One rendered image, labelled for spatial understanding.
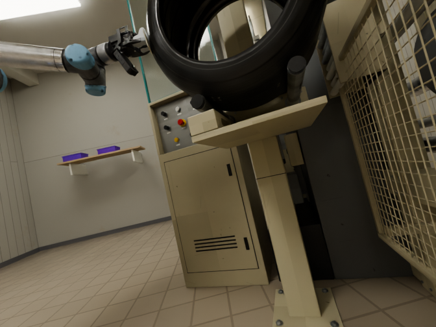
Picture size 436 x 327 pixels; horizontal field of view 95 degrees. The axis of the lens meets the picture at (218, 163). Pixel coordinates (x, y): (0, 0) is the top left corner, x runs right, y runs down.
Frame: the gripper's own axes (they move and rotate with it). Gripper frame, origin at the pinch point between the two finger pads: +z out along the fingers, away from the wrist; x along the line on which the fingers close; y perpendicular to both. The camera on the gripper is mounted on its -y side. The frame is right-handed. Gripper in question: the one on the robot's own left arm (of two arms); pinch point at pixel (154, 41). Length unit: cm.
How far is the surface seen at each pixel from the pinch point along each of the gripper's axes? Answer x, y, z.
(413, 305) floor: 35, -112, 83
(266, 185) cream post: 27, -60, 32
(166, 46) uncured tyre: -11.5, -11.6, 11.7
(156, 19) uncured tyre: -11.5, -2.5, 9.1
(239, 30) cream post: 26.8, 11.7, 28.2
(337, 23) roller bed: 20, -2, 65
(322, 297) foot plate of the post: 39, -115, 51
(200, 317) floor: 27, -124, -7
